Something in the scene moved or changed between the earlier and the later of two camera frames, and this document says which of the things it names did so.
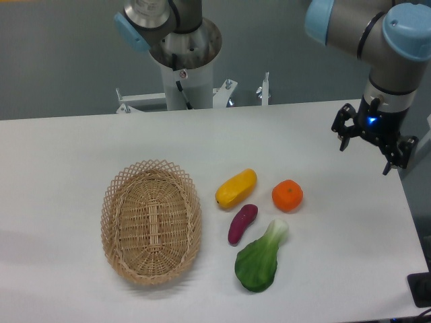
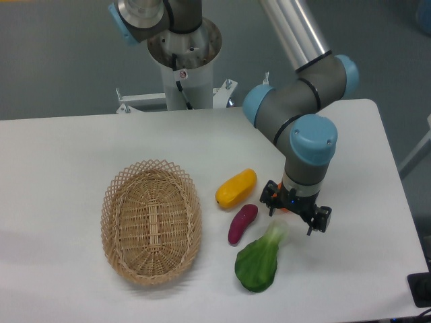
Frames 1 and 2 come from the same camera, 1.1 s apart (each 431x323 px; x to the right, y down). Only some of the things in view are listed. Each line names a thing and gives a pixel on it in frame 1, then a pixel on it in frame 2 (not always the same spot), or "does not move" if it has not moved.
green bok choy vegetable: [256, 264] does not move
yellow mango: [236, 188] does not move
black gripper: [384, 128] -> [303, 205]
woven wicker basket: [151, 221] does not move
